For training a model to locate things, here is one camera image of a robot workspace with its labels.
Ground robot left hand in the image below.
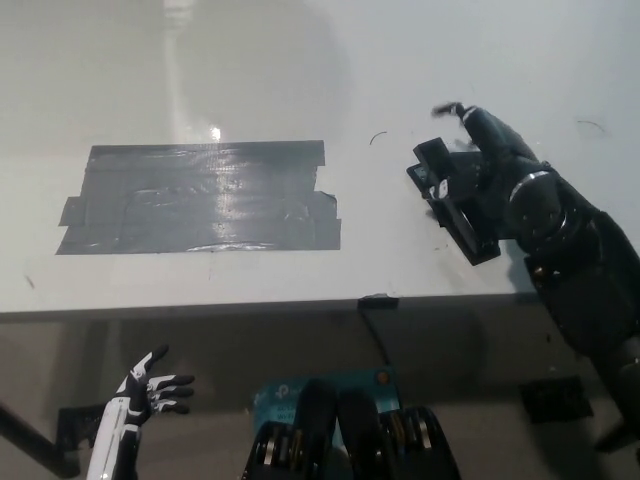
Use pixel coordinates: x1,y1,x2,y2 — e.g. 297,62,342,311
85,344,196,480

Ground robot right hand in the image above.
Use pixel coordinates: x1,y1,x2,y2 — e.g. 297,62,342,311
432,101,544,201

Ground black stapler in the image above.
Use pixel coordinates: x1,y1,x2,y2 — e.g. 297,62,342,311
407,137,501,265

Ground black floor tape mark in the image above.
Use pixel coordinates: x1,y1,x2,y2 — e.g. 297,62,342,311
519,375,595,426
56,404,109,451

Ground black metal frame bar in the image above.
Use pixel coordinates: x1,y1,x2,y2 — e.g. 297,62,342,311
0,399,82,479

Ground grey duct tape patch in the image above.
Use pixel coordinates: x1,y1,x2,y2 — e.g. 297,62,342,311
54,140,342,256

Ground black cable under desk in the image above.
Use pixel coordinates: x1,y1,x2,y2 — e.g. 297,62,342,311
360,307,394,369

